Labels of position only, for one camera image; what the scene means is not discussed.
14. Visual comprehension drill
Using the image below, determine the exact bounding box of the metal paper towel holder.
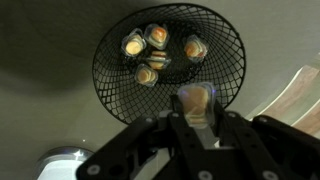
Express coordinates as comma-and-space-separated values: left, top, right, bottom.
34, 146, 95, 180

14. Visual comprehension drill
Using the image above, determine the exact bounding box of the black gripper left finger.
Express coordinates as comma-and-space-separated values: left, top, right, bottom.
75, 94, 209, 180

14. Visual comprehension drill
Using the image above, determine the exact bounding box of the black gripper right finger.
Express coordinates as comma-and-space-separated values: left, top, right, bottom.
209, 99, 320, 180

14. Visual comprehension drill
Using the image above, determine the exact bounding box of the white paper towel roll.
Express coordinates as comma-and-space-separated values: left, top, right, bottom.
38, 159, 83, 180

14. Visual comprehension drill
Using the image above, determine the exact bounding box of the clear-wrapped snack packet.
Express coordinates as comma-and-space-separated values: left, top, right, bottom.
133, 63, 159, 88
143, 23, 170, 51
176, 82, 218, 129
120, 28, 148, 58
146, 49, 172, 71
182, 34, 210, 64

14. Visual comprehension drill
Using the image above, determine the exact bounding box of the black wire mesh basket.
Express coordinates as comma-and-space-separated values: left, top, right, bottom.
92, 3, 247, 125

